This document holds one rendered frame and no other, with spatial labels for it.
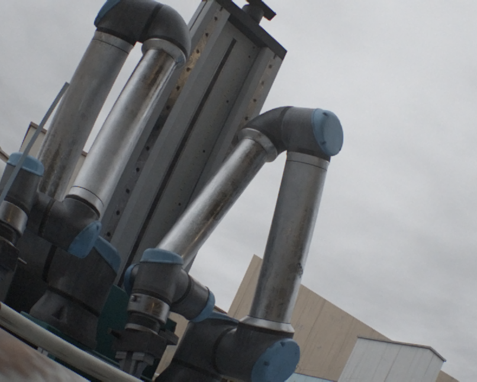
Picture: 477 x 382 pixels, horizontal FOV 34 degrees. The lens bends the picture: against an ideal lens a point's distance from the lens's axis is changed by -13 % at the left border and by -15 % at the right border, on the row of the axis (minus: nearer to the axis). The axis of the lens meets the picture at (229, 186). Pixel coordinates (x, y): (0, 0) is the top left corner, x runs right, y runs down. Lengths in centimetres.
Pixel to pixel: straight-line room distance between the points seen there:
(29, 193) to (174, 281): 42
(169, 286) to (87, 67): 55
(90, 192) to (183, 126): 70
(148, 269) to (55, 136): 39
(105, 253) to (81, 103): 35
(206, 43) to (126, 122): 62
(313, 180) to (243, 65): 53
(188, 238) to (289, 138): 37
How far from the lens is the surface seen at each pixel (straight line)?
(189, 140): 244
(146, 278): 186
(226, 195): 217
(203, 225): 212
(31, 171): 167
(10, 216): 163
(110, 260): 200
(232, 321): 229
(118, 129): 185
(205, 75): 248
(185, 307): 194
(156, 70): 194
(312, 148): 220
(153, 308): 183
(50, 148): 201
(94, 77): 200
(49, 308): 196
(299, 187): 219
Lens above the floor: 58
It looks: 17 degrees up
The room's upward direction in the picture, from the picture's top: 24 degrees clockwise
